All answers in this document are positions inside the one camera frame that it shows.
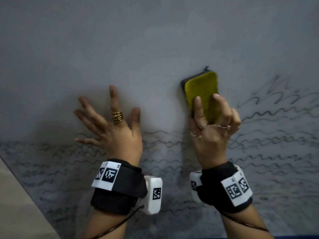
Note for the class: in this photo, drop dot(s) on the person's right hand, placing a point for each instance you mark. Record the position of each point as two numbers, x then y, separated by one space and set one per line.
211 144

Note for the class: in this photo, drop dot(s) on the person's left hand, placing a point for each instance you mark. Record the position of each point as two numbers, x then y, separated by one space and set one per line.
117 136

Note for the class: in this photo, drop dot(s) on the yellow and black whiteboard eraser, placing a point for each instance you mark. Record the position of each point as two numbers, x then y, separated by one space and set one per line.
202 89

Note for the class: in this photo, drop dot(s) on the large scribbled whiteboard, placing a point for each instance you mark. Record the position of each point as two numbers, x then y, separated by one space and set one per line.
159 47

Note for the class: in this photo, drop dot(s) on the black wristband with marker tag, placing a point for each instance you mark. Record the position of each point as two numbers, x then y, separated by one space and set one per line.
214 191
122 194

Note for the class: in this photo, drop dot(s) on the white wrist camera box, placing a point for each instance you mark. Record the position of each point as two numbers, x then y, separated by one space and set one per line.
153 196
194 184

